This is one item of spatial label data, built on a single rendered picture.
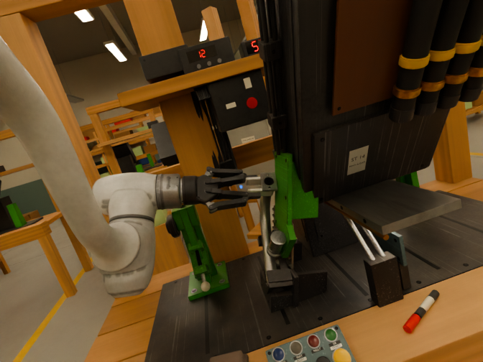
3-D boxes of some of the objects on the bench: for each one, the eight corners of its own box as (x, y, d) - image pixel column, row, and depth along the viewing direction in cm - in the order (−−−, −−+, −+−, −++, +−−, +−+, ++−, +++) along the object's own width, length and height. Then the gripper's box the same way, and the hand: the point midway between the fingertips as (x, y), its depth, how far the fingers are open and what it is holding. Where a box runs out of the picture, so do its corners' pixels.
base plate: (583, 235, 68) (583, 227, 67) (139, 400, 59) (136, 393, 59) (439, 194, 109) (438, 189, 108) (164, 289, 100) (162, 284, 100)
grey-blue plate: (414, 289, 64) (405, 235, 61) (406, 292, 64) (396, 238, 61) (387, 268, 73) (378, 220, 70) (380, 271, 73) (370, 223, 70)
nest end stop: (289, 291, 73) (293, 285, 69) (266, 294, 72) (269, 287, 68) (288, 287, 74) (292, 280, 69) (265, 289, 73) (268, 282, 69)
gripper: (180, 211, 64) (280, 205, 68) (180, 157, 73) (269, 154, 76) (183, 225, 71) (274, 218, 74) (183, 174, 79) (265, 170, 83)
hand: (259, 186), depth 75 cm, fingers closed on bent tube, 3 cm apart
